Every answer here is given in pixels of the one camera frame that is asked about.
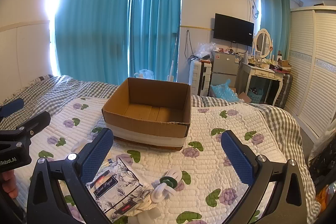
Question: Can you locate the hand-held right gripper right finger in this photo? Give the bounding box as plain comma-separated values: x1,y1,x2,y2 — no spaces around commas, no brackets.
220,130,307,224

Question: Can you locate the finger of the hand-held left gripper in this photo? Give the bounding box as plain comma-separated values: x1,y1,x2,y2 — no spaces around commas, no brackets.
0,98,25,118
0,111,51,147

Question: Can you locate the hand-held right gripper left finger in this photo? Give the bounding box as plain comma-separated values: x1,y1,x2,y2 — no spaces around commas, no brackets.
27,127,114,224

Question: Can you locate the floral tissue packet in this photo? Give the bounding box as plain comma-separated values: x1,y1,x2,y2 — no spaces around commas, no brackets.
85,157,154,223

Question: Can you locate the brown cardboard box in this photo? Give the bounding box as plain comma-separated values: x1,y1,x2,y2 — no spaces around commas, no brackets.
101,77,192,152

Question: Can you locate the white plastic bottle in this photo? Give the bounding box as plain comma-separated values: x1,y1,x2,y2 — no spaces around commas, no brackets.
130,208,161,224

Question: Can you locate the person's left hand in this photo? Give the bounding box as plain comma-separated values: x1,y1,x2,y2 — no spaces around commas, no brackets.
0,170,18,199

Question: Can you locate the white floral quilt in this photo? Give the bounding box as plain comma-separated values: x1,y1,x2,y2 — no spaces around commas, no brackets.
13,97,315,224

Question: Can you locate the grey checked bed sheet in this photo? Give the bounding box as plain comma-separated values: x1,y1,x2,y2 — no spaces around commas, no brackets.
0,74,322,224

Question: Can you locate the white headboard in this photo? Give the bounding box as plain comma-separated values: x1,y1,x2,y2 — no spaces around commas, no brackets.
0,20,50,93

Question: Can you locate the cardboard box with flaps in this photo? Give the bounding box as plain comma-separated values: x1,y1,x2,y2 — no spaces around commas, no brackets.
228,86,252,104

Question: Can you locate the blue basket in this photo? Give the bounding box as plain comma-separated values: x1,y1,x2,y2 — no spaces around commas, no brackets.
247,88,264,103

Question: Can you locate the blue bubble wrap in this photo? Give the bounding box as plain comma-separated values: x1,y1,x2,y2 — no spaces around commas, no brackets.
211,79,244,103

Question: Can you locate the dark suitcase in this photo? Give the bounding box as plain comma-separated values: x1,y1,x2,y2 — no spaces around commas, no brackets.
274,73,294,109

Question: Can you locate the white plastic bag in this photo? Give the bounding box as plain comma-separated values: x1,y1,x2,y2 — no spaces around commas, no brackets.
308,130,332,161

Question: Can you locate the white dressing table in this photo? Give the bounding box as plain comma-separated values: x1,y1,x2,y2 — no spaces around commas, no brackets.
241,61,285,107

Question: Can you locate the dark patterned bag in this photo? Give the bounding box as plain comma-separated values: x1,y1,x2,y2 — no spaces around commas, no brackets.
310,145,336,188

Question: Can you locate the white suitcase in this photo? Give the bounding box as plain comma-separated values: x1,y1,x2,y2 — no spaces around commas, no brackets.
189,59,213,96

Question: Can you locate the small grey fridge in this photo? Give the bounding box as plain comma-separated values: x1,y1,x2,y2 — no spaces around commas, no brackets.
211,51,240,96

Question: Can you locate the clear plastic bag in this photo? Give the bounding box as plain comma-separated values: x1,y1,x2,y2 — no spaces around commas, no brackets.
193,42,217,59

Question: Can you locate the white slatted wardrobe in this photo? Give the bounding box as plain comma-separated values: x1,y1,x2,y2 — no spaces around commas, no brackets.
283,6,336,143

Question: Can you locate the white oval vanity mirror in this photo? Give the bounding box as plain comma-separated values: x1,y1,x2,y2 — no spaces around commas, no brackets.
252,29,273,59

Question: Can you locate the wide teal curtain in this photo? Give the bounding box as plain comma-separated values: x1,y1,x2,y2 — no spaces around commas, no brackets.
54,0,132,85

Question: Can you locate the teal curtain beside wardrobe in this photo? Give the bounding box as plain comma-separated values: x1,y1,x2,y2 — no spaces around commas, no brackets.
257,0,291,62

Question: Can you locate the narrow teal curtain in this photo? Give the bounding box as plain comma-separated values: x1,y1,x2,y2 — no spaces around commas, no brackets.
129,0,182,83

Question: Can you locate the black hanging cable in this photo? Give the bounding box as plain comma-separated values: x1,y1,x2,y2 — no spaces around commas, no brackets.
184,30,192,62

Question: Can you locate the black wall television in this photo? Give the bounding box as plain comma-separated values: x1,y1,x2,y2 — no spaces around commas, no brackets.
213,13,255,47

